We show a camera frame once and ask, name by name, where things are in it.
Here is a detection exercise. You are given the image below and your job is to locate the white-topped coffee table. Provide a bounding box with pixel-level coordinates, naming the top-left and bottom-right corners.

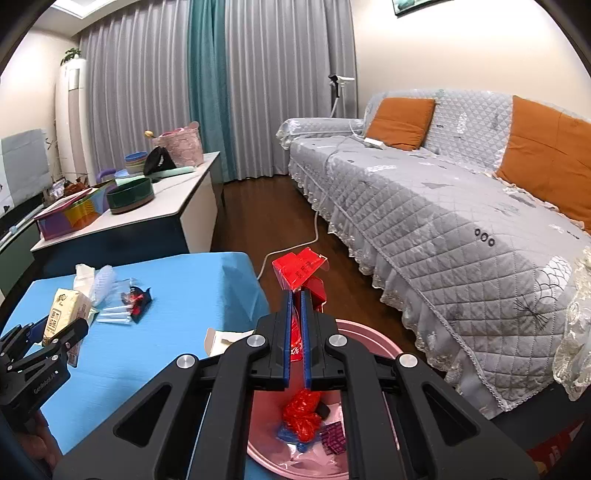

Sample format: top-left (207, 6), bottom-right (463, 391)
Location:
top-left (30, 151), bottom-right (225, 278)

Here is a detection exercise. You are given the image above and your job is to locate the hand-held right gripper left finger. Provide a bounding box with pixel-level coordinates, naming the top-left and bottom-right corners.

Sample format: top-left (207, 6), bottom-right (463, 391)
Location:
top-left (53, 288), bottom-right (296, 480)

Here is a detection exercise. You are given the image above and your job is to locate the teal curtain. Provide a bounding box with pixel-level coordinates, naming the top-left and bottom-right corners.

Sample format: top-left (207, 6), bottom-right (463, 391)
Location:
top-left (187, 0), bottom-right (237, 183)

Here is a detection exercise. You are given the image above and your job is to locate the small orange cushion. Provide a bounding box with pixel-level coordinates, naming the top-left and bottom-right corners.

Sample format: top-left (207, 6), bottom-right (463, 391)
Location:
top-left (365, 98), bottom-right (437, 151)

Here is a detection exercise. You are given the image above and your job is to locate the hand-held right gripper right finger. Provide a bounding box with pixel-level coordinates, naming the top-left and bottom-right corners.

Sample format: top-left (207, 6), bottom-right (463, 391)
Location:
top-left (300, 288), bottom-right (540, 480)

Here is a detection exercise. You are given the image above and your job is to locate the white power cable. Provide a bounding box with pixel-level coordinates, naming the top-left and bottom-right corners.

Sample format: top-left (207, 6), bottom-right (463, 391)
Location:
top-left (256, 117), bottom-right (370, 282)

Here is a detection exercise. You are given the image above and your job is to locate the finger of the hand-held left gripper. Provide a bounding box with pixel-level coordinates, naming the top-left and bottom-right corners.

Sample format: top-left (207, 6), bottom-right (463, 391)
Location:
top-left (0, 322), bottom-right (48, 360)
top-left (8, 318), bottom-right (89, 376)

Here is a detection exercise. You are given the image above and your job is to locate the red plastic bag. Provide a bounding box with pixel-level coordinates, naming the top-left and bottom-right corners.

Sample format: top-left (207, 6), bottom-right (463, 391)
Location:
top-left (283, 388), bottom-right (324, 443)

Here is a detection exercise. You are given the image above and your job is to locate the red cardboard box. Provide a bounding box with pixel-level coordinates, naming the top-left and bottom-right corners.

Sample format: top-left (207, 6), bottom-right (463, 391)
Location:
top-left (526, 422), bottom-right (583, 468)

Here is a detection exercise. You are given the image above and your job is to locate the dark television cabinet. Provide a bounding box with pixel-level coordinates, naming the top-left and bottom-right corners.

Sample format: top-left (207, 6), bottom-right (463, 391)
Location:
top-left (0, 191), bottom-right (47, 296)

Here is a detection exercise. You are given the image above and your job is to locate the white bubble wrap piece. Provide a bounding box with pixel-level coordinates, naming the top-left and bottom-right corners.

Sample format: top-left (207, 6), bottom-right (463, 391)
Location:
top-left (89, 265), bottom-right (116, 306)

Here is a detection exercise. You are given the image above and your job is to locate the blue plastic bag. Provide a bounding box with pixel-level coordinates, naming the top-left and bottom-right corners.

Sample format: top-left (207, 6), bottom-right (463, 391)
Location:
top-left (276, 425), bottom-right (319, 455)

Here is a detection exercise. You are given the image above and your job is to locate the large orange cushion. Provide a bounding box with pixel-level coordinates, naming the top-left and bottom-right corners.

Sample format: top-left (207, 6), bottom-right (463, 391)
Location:
top-left (494, 95), bottom-right (591, 232)

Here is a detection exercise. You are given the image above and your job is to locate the dark red patterned box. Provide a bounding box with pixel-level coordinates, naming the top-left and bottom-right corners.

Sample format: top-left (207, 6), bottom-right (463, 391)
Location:
top-left (320, 420), bottom-right (348, 457)

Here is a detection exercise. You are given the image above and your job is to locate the colourful rectangular box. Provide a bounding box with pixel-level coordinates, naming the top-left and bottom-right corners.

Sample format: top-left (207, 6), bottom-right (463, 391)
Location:
top-left (34, 182), bottom-right (116, 241)

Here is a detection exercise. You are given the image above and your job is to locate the mint green roll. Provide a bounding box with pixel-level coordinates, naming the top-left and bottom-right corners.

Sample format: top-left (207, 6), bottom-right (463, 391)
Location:
top-left (115, 166), bottom-right (197, 186)

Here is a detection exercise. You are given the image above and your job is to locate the stack of coloured bowls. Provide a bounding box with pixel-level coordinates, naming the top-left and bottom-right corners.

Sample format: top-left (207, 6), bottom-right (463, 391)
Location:
top-left (124, 152), bottom-right (149, 175)

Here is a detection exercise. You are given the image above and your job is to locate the framed wall painting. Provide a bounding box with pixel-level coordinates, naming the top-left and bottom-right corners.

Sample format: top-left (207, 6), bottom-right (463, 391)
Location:
top-left (392, 0), bottom-right (444, 18)

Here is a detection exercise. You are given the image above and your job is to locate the pink basket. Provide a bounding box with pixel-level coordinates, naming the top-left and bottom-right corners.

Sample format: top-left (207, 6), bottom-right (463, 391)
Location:
top-left (152, 121), bottom-right (205, 168)

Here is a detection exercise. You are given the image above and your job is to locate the grey curtain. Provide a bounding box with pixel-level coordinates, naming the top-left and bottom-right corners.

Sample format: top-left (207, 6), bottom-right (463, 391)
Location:
top-left (78, 0), bottom-right (195, 181)
top-left (224, 0), bottom-right (355, 177)

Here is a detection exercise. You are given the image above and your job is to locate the clear plastic tubes pack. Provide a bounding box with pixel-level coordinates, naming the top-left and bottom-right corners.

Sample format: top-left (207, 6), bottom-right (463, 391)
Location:
top-left (98, 278), bottom-right (136, 326)

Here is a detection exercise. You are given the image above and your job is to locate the grey television dust cover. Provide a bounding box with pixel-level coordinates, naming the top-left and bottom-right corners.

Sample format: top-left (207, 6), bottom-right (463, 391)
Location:
top-left (0, 129), bottom-right (51, 206)

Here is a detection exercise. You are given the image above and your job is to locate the white floor stand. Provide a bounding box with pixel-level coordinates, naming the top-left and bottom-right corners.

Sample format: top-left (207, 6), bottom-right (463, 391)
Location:
top-left (328, 73), bottom-right (356, 118)

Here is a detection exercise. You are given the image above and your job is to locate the pink plastic basin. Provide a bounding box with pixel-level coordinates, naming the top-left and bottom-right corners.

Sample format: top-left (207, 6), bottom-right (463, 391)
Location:
top-left (247, 318), bottom-right (400, 480)

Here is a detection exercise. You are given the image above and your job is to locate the grey quilted sofa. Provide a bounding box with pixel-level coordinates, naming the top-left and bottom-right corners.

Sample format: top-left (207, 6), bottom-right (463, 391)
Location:
top-left (276, 89), bottom-right (591, 414)

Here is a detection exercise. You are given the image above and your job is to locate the green round tin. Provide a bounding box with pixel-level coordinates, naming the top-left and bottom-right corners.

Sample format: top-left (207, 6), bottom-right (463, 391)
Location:
top-left (106, 178), bottom-right (154, 215)

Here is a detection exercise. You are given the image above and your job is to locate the white standing air conditioner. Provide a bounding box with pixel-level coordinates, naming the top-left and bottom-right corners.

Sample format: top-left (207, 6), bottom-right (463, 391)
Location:
top-left (54, 58), bottom-right (88, 181)

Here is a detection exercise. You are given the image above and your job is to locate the red paper box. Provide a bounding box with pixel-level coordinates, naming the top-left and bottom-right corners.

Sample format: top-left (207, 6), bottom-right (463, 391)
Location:
top-left (271, 248), bottom-right (331, 361)

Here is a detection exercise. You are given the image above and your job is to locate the ceiling light panel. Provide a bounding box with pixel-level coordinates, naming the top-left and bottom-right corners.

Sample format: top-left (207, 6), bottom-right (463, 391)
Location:
top-left (53, 0), bottom-right (122, 20)

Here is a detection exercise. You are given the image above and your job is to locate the yellow tissue pack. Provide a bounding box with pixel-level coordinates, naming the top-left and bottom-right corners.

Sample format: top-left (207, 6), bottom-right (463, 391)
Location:
top-left (41, 287), bottom-right (93, 348)

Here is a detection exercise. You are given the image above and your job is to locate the person's left hand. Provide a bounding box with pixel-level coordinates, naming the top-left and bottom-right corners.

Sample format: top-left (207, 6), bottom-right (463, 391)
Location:
top-left (18, 408), bottom-right (63, 469)

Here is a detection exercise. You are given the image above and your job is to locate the dark candy wrapper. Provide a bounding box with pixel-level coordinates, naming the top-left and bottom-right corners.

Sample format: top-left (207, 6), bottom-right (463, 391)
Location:
top-left (121, 286), bottom-right (153, 324)

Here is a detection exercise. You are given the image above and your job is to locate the white rod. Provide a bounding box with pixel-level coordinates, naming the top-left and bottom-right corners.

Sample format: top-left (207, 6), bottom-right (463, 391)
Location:
top-left (0, 220), bottom-right (35, 243)

